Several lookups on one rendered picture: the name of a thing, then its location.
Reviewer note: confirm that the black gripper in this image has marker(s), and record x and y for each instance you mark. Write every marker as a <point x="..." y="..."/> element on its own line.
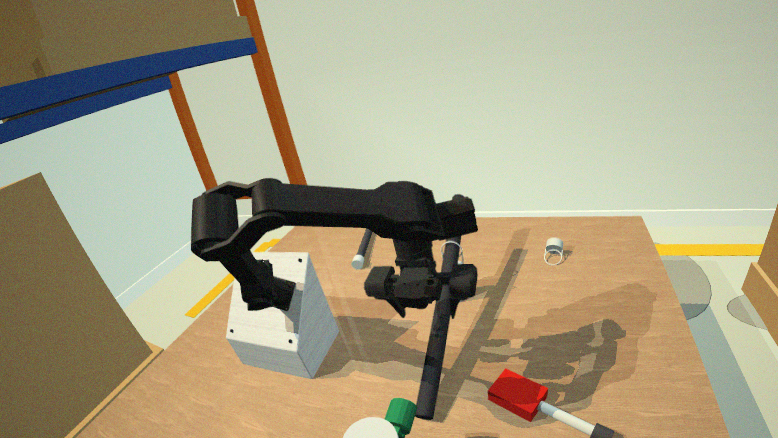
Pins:
<point x="380" y="282"/>

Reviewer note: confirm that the green faceted cup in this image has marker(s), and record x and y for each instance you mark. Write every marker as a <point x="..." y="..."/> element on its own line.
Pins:
<point x="400" y="414"/>

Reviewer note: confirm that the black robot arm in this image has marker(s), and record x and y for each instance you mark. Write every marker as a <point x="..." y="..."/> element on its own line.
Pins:
<point x="400" y="210"/>

